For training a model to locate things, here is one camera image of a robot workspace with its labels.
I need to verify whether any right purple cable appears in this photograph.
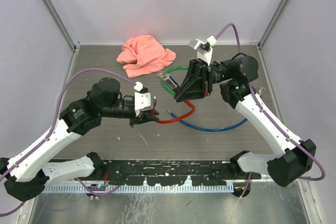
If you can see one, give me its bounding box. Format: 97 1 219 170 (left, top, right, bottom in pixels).
214 23 326 198

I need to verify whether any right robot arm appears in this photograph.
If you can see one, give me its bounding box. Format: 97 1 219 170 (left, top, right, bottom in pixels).
174 53 316 187

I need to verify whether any slotted cable duct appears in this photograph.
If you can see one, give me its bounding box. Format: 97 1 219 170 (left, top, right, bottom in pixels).
43 183 234 194

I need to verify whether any red cable lock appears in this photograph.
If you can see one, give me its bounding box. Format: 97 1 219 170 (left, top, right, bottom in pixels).
153 71 196 125

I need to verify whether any green cable lock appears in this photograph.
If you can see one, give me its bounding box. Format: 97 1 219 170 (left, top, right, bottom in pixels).
161 66 188 94

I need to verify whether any pink cloth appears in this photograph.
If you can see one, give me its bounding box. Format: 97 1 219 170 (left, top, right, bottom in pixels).
116 35 176 78

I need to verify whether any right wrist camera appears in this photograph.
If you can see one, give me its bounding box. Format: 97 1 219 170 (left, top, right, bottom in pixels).
188 36 217 66

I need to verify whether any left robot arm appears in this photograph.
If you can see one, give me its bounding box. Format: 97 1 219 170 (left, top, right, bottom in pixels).
1 78 158 201

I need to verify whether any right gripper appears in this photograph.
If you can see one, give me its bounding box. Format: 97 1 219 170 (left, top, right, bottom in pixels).
173 59 232 103

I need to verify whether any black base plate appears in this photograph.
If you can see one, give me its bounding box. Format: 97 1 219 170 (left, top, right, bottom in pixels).
74 158 263 186

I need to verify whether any blue cable lock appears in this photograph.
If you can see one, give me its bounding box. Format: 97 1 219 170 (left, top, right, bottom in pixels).
180 119 248 132

